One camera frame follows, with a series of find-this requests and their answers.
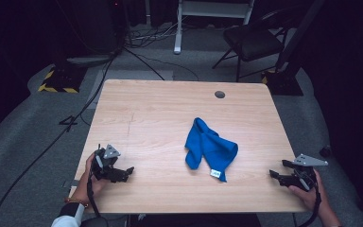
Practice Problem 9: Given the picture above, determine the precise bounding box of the bundle of floor cables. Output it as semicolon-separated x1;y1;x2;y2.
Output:
124;22;190;50

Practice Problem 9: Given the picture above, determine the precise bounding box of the beaded bracelet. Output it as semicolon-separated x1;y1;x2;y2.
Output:
63;196;90;209

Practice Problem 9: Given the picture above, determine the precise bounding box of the black folding chair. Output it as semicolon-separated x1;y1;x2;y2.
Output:
211;9;292;83

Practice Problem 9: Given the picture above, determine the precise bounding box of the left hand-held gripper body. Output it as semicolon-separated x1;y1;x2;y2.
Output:
91;144;124;183

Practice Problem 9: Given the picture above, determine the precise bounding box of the person's right hand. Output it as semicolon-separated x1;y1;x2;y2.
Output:
287;169;330;213

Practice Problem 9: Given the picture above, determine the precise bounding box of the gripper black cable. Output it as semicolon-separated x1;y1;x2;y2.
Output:
297;178;323;227
86;169;102;219

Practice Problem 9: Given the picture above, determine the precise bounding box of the dark equipment cabinet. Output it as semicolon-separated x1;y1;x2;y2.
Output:
56;0;129;58

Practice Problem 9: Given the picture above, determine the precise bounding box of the black slanted stand pole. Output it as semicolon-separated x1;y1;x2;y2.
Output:
275;0;327;75

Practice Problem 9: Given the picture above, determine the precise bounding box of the blue cloth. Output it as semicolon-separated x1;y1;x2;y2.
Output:
183;116;239;183

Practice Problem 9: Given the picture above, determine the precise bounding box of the person's left hand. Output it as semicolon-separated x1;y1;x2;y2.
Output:
73;152;109;204

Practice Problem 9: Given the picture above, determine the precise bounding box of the black yellow striped base plate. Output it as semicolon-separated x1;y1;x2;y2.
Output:
37;64;88;95
260;69;304;96

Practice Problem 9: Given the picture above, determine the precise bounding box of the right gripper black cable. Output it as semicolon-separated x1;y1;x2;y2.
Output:
297;178;323;227

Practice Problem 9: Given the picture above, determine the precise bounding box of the thick black floor cable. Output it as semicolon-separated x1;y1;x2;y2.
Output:
0;55;117;227

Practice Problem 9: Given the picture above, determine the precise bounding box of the black caster wheel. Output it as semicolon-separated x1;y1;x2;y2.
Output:
319;145;333;159

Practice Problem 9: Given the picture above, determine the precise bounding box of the grey tape strip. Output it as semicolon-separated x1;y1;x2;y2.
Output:
61;179;80;190

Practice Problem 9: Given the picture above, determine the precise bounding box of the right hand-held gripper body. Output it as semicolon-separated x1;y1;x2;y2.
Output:
290;153;329;192

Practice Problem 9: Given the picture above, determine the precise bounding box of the thin black floor cable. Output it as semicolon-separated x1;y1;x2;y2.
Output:
121;46;200;81

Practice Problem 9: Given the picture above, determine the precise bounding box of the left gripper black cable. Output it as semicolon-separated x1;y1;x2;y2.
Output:
86;169;102;219

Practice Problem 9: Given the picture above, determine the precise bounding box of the white metal stand frame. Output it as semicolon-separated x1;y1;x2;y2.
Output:
173;0;255;56

